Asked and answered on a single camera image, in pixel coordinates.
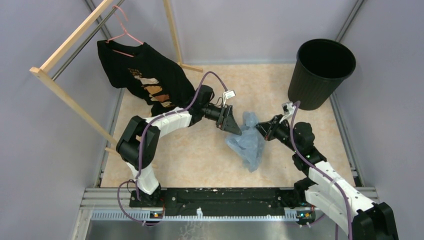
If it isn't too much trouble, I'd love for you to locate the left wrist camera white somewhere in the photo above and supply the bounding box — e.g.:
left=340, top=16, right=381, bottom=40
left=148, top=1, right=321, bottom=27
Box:
left=222, top=90, right=236, bottom=100

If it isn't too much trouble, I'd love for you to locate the black printed t-shirt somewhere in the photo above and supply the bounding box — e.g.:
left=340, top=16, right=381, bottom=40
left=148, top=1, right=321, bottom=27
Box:
left=97, top=40, right=196, bottom=116

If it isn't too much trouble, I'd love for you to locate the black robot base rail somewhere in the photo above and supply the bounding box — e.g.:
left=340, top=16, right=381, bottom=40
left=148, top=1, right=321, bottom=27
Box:
left=129, top=187, right=318, bottom=220

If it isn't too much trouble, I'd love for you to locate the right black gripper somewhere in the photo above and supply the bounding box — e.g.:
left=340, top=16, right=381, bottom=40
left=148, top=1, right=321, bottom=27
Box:
left=254, top=114, right=300, bottom=153

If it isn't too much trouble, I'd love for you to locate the black ribbed trash bin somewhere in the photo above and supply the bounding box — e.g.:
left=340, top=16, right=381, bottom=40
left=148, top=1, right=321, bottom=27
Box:
left=287, top=38, right=357, bottom=111

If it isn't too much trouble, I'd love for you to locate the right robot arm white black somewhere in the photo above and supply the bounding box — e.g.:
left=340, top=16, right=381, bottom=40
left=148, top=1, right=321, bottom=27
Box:
left=255, top=114, right=399, bottom=240

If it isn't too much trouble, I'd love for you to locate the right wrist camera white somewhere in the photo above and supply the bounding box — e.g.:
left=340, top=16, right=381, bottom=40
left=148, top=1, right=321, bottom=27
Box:
left=281, top=101, right=296, bottom=116

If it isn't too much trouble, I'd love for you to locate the pink wire hanger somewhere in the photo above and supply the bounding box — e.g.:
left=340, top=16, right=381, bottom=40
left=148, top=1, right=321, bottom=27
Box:
left=105, top=5, right=144, bottom=58

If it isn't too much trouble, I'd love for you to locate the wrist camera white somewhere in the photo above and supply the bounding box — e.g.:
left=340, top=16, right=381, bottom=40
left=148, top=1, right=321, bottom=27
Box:
left=281, top=101, right=296, bottom=116
left=222, top=90, right=236, bottom=100

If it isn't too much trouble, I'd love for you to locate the metal hanging rod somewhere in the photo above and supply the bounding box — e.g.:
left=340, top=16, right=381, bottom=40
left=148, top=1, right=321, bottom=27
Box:
left=51, top=6, right=117, bottom=82

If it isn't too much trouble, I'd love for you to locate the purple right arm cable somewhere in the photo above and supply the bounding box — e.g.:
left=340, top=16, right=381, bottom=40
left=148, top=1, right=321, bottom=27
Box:
left=289, top=100, right=353, bottom=240

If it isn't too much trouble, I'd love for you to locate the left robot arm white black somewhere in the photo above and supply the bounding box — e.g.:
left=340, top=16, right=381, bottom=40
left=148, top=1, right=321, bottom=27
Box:
left=115, top=85, right=242, bottom=207

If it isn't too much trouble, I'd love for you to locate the blue plastic trash bag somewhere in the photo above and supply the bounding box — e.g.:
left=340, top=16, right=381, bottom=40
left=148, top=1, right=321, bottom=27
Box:
left=225, top=111, right=266, bottom=173

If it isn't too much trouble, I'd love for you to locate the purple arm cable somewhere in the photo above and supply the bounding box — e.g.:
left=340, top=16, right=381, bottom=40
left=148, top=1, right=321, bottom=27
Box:
left=117, top=70, right=230, bottom=227
left=289, top=100, right=353, bottom=240

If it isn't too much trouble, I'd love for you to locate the wooden clothes rack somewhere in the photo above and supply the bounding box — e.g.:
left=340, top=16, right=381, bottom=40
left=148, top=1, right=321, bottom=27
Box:
left=29, top=0, right=204, bottom=170

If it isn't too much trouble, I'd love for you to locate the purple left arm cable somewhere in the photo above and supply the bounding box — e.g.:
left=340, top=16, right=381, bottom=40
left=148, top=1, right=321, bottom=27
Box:
left=117, top=70, right=230, bottom=227

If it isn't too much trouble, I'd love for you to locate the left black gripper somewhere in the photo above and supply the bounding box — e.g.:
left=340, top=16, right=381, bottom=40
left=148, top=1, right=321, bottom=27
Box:
left=201, top=103, right=242, bottom=136

